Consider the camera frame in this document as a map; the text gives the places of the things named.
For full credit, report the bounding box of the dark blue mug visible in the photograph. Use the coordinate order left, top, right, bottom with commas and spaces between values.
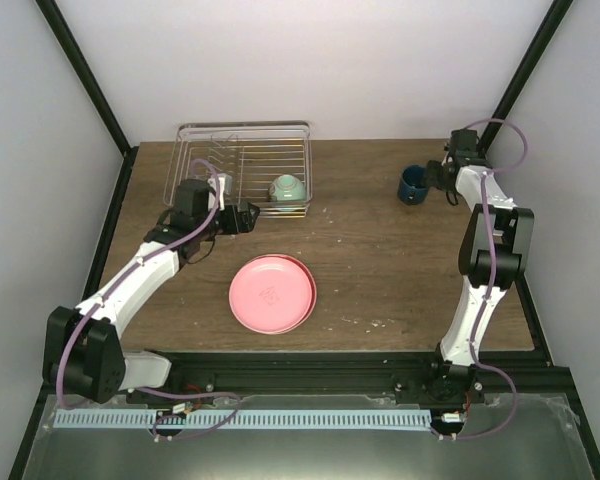
397, 165, 429, 206

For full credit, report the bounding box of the green floral bowl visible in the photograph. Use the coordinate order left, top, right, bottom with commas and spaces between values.
268, 174, 307, 205

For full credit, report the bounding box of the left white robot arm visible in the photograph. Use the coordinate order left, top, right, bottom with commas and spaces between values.
43, 174, 260, 404

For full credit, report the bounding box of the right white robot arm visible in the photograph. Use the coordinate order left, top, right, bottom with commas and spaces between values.
424, 124, 535, 368

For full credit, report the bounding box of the red plate underneath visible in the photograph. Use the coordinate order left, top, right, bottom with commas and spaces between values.
281, 255, 317, 333

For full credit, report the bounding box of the pink plate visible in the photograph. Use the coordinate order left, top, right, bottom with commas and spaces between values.
228, 254, 311, 335

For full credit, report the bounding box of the light blue slotted strip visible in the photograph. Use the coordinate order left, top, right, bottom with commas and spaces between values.
53, 409, 432, 431

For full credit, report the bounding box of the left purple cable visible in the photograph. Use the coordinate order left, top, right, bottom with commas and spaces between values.
57, 158, 221, 411

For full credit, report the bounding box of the purple cable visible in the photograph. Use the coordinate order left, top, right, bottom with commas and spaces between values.
462, 118, 530, 441
57, 158, 221, 411

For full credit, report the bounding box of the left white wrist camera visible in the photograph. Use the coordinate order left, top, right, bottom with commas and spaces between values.
207, 173, 233, 211

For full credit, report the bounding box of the wire dish rack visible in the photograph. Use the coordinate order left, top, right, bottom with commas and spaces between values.
163, 120, 313, 218

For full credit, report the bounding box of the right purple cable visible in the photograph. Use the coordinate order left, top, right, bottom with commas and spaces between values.
462, 118, 530, 441

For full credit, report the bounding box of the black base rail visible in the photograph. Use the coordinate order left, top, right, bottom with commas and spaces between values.
124, 351, 571, 406

